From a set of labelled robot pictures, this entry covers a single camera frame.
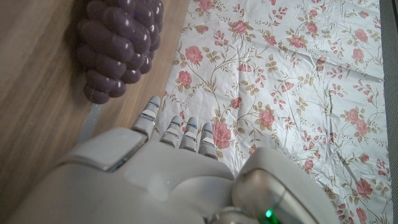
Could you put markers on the floral print backdrop curtain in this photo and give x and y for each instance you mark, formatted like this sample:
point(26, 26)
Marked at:
point(280, 93)

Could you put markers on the purple toy grape cluster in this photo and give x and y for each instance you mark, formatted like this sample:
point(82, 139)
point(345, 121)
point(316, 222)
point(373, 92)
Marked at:
point(121, 43)

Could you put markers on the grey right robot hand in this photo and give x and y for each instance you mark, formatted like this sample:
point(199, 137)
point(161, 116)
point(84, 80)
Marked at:
point(161, 183)

